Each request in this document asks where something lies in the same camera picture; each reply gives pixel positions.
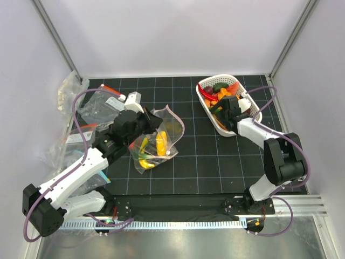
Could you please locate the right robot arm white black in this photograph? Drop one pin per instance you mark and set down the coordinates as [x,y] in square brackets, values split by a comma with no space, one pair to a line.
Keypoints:
[284,160]

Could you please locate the red toy chili pepper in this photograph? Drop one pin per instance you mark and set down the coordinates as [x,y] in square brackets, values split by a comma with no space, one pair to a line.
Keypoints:
[207,93]

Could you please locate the orange toy bell pepper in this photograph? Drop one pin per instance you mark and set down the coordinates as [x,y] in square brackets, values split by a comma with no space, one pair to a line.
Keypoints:
[222,93]

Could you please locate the blue-zip clear bag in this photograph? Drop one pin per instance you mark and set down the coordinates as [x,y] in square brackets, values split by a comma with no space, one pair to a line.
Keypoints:
[99,179]

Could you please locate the yellow toy banana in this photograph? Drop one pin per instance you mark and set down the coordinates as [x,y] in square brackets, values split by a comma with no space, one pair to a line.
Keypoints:
[145,164]

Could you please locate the green toy scallion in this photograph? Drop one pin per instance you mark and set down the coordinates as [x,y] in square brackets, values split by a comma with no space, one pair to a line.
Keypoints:
[145,149]

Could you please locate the perforated aluminium rail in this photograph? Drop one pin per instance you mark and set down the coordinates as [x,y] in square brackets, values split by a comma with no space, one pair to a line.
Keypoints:
[89,224]

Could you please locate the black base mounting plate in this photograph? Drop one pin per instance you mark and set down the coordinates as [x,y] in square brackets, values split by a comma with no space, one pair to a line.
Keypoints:
[185,208]

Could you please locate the clear pink-dotted zip bag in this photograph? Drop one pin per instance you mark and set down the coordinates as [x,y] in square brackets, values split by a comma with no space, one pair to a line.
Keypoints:
[174,128]

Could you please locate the orange-zip bag lower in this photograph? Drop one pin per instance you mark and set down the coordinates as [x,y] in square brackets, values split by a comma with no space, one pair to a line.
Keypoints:
[65,151]

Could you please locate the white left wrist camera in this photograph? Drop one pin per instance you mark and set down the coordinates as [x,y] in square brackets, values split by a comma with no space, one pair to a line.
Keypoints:
[133,102]

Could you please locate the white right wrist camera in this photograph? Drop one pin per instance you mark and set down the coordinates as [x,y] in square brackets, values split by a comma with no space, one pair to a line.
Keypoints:
[245,105]

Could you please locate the orange-zip bag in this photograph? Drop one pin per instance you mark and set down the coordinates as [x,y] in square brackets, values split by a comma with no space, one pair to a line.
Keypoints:
[103,107]
[65,151]

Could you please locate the white perforated plastic basket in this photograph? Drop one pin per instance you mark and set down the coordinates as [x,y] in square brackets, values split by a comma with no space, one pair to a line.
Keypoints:
[241,92]

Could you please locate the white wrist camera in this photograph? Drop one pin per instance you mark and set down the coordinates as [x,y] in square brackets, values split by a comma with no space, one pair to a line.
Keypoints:
[133,102]
[245,105]

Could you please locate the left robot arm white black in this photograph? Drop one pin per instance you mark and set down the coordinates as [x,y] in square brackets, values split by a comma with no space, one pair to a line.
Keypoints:
[47,207]

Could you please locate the yellow toy corn cob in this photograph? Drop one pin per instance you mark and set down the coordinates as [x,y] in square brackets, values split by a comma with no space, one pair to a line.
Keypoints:
[161,143]

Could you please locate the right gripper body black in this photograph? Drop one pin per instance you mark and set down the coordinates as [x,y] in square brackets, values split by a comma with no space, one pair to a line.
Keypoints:
[222,115]

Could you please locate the orange-zip bag upper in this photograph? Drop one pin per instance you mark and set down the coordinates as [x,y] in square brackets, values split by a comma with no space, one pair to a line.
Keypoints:
[103,107]

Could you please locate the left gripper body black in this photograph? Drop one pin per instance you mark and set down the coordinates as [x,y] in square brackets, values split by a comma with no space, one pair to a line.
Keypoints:
[144,125]

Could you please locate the crumpled clear bag at wall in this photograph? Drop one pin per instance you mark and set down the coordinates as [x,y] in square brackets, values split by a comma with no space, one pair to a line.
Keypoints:
[68,91]

